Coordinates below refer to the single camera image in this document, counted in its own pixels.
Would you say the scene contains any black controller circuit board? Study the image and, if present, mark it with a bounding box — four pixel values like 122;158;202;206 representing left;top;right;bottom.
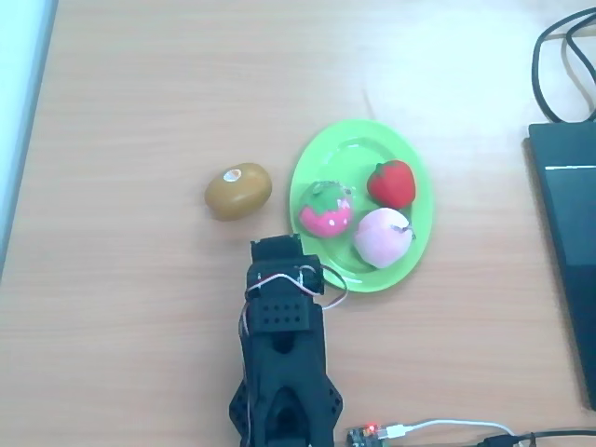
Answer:
345;422;390;447

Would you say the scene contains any red plush strawberry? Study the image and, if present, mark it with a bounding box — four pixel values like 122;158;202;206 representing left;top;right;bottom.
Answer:
366;159;417;210

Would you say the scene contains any pale pink plush peach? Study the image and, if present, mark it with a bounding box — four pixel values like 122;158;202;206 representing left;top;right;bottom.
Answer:
353;207;415;270

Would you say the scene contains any pink plush strawberry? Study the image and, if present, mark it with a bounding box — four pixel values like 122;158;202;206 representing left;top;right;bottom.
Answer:
298;180;356;239

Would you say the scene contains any black laptop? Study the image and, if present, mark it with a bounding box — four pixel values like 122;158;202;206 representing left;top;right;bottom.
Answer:
527;120;596;412

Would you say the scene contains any black cable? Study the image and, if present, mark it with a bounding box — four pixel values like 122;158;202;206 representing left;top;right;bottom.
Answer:
562;17;596;120
532;7;596;125
481;430;596;447

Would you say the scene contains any white usb cable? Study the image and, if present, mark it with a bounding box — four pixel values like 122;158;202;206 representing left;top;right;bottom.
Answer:
381;418;518;441

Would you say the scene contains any green plastic plate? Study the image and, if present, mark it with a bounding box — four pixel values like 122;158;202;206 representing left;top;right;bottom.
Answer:
288;118;437;293

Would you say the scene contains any white red servo wire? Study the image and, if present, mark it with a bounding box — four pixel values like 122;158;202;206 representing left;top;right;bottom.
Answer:
244;264;349;312

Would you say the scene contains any brown kiwi with sticker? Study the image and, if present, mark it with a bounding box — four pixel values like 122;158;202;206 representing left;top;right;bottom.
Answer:
203;161;274;223

